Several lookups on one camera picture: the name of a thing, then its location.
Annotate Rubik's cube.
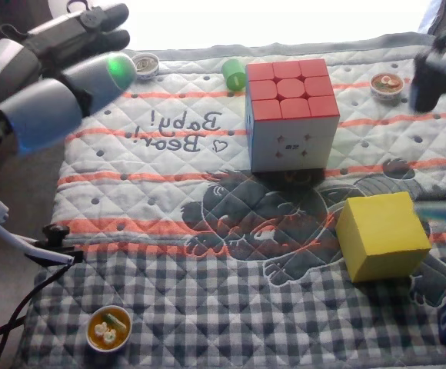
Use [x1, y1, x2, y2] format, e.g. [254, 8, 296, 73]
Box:
[245, 58, 341, 174]

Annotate green toy cylinder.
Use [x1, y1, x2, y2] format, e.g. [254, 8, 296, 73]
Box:
[221, 58, 247, 91]

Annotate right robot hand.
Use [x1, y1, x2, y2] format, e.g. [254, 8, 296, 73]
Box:
[410, 21, 446, 224]

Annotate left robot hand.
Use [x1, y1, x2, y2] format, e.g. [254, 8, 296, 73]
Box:
[0, 2, 138, 158]

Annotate toy bowl with pale filling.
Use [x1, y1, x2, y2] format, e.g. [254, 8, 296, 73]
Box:
[130, 53, 161, 82]

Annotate grey quilt with printed bear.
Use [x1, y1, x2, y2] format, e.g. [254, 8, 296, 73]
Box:
[13, 32, 446, 369]

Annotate yellow cube block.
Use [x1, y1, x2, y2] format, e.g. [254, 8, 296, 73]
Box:
[334, 191, 433, 284]

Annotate toy bowl of red soup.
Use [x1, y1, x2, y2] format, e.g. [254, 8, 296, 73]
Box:
[369, 72, 404, 104]

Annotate toy bowl of yellow soup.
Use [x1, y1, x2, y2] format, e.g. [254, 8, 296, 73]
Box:
[85, 305, 133, 353]

